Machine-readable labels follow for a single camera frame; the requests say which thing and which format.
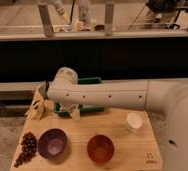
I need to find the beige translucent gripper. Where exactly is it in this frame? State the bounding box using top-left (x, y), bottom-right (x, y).
top-left (59, 103), bottom-right (80, 120)

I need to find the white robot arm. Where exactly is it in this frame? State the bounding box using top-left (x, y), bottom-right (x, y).
top-left (47, 67), bottom-right (188, 171)

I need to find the purple bowl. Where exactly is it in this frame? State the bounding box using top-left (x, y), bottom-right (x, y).
top-left (38, 128), bottom-right (68, 159)

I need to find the orange bowl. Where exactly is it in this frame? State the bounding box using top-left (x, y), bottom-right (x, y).
top-left (87, 135), bottom-right (115, 164)

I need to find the green plastic tray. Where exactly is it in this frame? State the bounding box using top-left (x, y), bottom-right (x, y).
top-left (54, 77), bottom-right (104, 117)

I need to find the bunch of dark grapes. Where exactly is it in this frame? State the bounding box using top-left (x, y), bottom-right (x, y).
top-left (14, 132), bottom-right (37, 168)

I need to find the wooden cutting board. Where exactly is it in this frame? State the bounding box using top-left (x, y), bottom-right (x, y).
top-left (10, 107), bottom-right (163, 171)

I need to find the white lidded container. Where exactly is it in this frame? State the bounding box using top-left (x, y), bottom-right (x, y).
top-left (126, 112), bottom-right (143, 132)

